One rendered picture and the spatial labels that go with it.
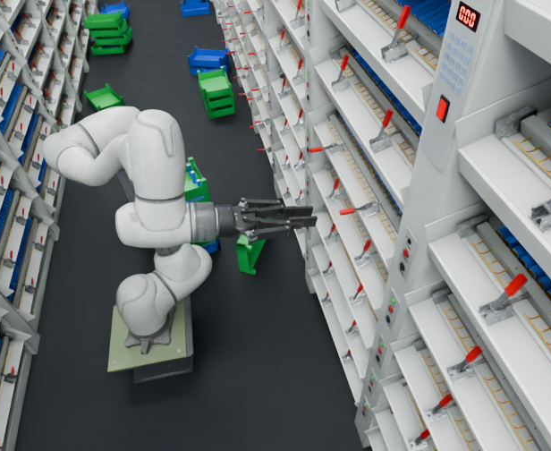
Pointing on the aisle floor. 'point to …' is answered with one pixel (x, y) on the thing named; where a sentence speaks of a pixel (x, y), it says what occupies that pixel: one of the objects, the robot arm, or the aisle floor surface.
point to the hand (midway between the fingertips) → (300, 216)
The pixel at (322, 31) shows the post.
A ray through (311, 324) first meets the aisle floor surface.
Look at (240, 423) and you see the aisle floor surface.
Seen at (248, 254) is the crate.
